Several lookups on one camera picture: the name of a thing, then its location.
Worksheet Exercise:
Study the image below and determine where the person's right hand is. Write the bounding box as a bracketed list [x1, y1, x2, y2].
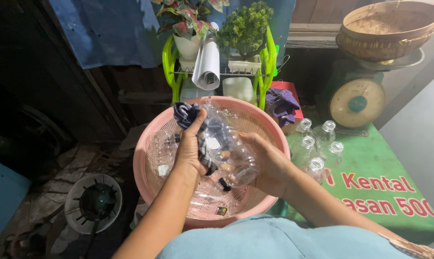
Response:
[238, 132, 297, 199]

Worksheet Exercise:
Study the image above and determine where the person's left hand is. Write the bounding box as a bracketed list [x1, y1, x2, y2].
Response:
[173, 109, 208, 181]

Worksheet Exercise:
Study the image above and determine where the large clear plastic bottle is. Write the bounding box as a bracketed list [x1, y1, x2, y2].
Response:
[199, 98, 260, 188]

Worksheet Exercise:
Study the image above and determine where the dark checked cloth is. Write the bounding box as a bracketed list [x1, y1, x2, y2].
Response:
[173, 102, 220, 176]

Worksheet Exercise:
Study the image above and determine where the clear bottle with black cap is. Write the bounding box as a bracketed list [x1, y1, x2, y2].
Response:
[187, 176, 247, 217]
[150, 130, 182, 177]

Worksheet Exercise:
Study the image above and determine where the small clear open bottle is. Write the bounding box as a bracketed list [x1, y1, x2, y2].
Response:
[323, 141, 345, 170]
[302, 157, 327, 184]
[292, 118, 313, 144]
[314, 120, 337, 149]
[291, 135, 317, 168]

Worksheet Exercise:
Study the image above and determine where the pink plastic strainer basket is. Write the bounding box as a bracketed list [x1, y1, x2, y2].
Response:
[133, 96, 291, 229]

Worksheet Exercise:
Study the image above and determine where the translucent plastic container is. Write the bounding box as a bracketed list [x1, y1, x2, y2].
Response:
[179, 77, 215, 102]

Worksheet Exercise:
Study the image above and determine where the purple cloth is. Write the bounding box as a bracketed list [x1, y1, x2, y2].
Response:
[264, 88, 301, 129]

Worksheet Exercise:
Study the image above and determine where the person's light blue shirt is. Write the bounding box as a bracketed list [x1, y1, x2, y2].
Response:
[155, 214, 416, 259]

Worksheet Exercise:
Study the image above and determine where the white plastic container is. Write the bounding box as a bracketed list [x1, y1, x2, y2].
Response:
[222, 77, 258, 106]

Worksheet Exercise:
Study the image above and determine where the red box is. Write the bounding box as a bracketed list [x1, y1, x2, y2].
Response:
[270, 81, 305, 121]

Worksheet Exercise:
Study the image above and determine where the lime green plastic rack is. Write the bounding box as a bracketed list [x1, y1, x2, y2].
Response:
[162, 25, 279, 111]

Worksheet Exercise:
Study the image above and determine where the rolled white paper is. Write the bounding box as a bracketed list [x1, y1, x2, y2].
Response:
[191, 22, 221, 91]

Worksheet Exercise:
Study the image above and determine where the green printed banner cloth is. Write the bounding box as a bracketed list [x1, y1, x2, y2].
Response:
[267, 123, 434, 246]

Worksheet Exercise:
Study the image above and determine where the round gas stove burner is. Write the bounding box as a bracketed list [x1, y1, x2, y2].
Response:
[64, 173, 123, 235]

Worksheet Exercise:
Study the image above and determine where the green dial weighing scale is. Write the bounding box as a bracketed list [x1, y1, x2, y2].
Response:
[319, 59, 387, 137]

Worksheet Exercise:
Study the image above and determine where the pink-leaved plant in white pot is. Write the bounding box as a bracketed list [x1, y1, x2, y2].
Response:
[151, 0, 230, 60]

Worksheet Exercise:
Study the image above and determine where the green bushy plant in pot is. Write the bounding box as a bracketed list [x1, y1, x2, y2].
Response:
[216, 1, 275, 75]

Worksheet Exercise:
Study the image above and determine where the wooden beam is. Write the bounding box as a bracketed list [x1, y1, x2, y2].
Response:
[287, 23, 344, 49]

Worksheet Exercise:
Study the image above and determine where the blue tarp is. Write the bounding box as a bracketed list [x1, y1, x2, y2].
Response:
[48, 0, 297, 70]

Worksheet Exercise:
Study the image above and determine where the brown woven item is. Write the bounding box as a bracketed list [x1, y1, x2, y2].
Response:
[378, 233, 434, 259]

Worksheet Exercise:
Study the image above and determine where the metal scale pan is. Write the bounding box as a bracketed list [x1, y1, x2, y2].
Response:
[341, 47, 425, 72]

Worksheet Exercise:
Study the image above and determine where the round woven bamboo basket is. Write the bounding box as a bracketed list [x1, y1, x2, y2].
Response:
[336, 0, 434, 63]

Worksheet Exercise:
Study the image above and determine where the blue plastic sheet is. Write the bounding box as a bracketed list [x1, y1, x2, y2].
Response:
[0, 155, 31, 249]

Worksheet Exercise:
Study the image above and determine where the black gas hose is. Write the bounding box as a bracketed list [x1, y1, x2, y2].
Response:
[83, 219, 99, 259]

